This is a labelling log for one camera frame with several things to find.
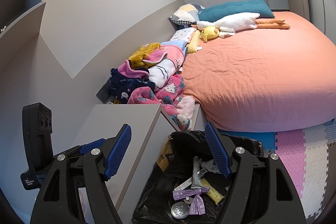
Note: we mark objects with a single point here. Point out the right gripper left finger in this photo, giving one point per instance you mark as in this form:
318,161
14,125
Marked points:
58,200

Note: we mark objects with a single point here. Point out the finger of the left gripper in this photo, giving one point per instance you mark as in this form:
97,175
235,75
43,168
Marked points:
77,152

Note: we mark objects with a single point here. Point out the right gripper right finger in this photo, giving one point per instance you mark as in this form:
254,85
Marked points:
260,188

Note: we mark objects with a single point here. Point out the yellow snack wrapper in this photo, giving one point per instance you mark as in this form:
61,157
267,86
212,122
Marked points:
212,192

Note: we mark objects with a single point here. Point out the silver foil wrapper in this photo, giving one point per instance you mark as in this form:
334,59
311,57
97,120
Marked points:
196,177

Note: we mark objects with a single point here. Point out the purple plastic bag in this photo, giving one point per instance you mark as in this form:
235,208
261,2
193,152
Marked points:
197,206

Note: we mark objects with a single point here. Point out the long white toothpaste box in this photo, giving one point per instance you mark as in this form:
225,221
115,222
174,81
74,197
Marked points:
188,182

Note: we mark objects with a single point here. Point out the clear plastic cup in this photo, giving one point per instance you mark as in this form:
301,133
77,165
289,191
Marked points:
180,210

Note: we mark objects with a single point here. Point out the foam puzzle floor mat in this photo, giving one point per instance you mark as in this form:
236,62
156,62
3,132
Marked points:
309,157

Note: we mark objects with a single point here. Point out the navy blue fleece garment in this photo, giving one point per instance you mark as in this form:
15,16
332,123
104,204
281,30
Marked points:
122,86

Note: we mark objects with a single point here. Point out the mustard yellow garment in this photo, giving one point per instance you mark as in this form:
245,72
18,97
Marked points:
137,58

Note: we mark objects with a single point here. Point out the pink bed mattress sheet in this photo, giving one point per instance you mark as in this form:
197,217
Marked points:
265,80

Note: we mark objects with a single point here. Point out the pink fleece blanket pile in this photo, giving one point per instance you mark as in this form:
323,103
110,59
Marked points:
164,65

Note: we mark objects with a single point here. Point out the yellow duck plush toy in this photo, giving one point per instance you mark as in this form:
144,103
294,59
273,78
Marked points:
209,33

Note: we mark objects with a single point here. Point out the white goose plush toy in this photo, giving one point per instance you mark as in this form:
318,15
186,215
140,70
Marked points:
229,25

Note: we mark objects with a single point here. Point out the checkered patchwork pillow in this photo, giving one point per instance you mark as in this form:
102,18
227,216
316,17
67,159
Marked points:
187,14

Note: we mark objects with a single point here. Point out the teal long pillow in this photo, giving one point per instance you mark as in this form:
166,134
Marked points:
217,12

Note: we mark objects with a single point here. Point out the black wall socket panel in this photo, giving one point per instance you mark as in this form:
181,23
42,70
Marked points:
104,93

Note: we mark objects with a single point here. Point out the grey wall shelf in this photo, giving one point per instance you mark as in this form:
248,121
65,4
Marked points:
19,25

